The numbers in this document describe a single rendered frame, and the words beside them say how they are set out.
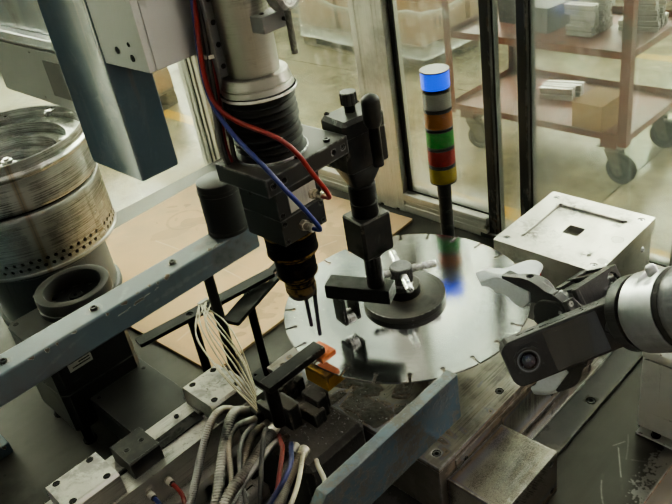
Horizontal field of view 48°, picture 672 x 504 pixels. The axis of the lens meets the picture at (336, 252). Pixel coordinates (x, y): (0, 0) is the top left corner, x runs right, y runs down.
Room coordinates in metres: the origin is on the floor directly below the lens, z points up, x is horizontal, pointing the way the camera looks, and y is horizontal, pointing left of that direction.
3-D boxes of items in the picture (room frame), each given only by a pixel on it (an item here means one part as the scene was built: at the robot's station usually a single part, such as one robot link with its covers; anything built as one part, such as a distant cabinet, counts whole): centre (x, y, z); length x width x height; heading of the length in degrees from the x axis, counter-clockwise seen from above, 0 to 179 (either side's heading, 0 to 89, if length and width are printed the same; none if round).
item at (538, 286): (0.62, -0.20, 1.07); 0.09 x 0.02 x 0.05; 30
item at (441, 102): (1.11, -0.20, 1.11); 0.05 x 0.04 x 0.03; 40
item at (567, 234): (0.99, -0.37, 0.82); 0.18 x 0.18 x 0.15; 40
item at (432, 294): (0.82, -0.08, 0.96); 0.11 x 0.11 x 0.03
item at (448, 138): (1.11, -0.20, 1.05); 0.05 x 0.04 x 0.03; 40
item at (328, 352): (0.70, 0.07, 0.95); 0.10 x 0.03 x 0.07; 130
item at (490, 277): (0.67, -0.19, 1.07); 0.09 x 0.06 x 0.03; 30
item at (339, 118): (0.76, -0.04, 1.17); 0.06 x 0.05 x 0.20; 121
